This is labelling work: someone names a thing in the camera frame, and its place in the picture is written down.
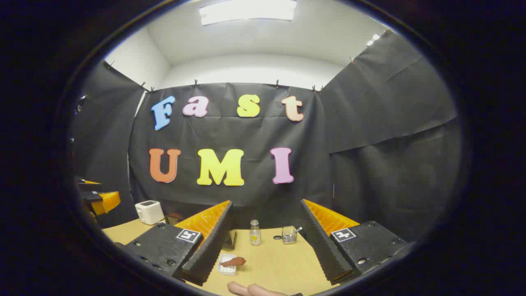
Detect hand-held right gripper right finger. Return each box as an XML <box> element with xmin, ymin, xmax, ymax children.
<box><xmin>300</xmin><ymin>199</ymin><xmax>408</xmax><ymax>286</ymax></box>

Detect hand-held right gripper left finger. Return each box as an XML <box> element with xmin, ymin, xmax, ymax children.
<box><xmin>123</xmin><ymin>200</ymin><xmax>233</xmax><ymax>287</ymax></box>

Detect black electric oven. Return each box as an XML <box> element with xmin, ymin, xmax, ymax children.
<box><xmin>164</xmin><ymin>212</ymin><xmax>238</xmax><ymax>250</ymax></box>

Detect white plastic tray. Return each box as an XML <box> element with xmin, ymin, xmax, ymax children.
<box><xmin>217</xmin><ymin>254</ymin><xmax>239</xmax><ymax>276</ymax></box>

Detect white toaster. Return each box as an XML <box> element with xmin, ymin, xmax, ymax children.
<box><xmin>135</xmin><ymin>200</ymin><xmax>165</xmax><ymax>225</ymax></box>

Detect clear glass bottle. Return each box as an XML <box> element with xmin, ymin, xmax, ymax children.
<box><xmin>249</xmin><ymin>220</ymin><xmax>262</xmax><ymax>246</ymax></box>

